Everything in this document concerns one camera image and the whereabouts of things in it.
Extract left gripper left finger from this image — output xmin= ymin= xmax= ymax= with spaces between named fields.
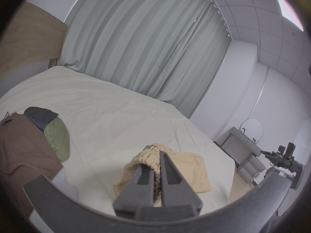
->
xmin=113 ymin=165 xmax=156 ymax=218

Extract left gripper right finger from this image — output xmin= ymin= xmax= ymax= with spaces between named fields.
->
xmin=159 ymin=151 xmax=203 ymax=217

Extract tan shorts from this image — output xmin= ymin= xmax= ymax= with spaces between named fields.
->
xmin=113 ymin=143 xmax=212 ymax=208

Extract bed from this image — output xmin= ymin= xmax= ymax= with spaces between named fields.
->
xmin=0 ymin=1 xmax=237 ymax=227

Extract round white mirror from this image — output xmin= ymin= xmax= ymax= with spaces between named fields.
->
xmin=241 ymin=119 xmax=264 ymax=144

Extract green garment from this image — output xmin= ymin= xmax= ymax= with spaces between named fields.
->
xmin=44 ymin=117 xmax=70 ymax=163

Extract pale grey curtain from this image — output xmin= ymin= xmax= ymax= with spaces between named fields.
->
xmin=154 ymin=0 xmax=231 ymax=119
xmin=56 ymin=0 xmax=212 ymax=99

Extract brown garment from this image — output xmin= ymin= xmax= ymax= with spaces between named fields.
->
xmin=0 ymin=112 xmax=63 ymax=218

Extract black garment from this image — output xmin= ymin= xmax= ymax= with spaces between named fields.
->
xmin=24 ymin=106 xmax=59 ymax=132

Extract ceiling light panel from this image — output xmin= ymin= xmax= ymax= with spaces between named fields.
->
xmin=273 ymin=0 xmax=305 ymax=32

